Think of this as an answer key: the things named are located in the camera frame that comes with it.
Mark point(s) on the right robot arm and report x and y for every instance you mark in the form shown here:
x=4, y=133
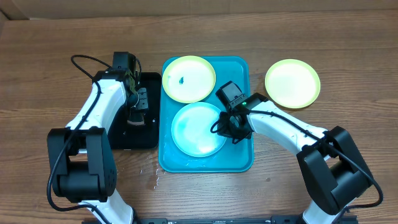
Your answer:
x=333, y=169

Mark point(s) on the yellow-green plate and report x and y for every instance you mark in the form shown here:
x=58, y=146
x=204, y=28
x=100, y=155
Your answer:
x=292, y=83
x=189, y=79

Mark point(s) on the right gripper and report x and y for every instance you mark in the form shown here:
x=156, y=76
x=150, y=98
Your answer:
x=226, y=131

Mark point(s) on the teal plastic tray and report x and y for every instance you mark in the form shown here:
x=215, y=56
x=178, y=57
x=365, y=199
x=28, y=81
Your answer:
x=231, y=157

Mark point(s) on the dark wet sponge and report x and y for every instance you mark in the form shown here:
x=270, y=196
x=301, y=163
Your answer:
x=136, y=121

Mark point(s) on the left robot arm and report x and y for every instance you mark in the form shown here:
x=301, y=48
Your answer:
x=82, y=168

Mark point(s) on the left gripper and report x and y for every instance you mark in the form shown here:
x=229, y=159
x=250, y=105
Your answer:
x=143, y=103

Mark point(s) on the black plastic tray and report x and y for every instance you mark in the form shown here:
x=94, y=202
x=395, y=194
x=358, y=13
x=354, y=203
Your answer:
x=121, y=135

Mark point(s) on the light blue plate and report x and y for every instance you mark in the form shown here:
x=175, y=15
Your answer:
x=191, y=130

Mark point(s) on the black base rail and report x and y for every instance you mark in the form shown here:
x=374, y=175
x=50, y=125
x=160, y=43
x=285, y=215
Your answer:
x=275, y=219

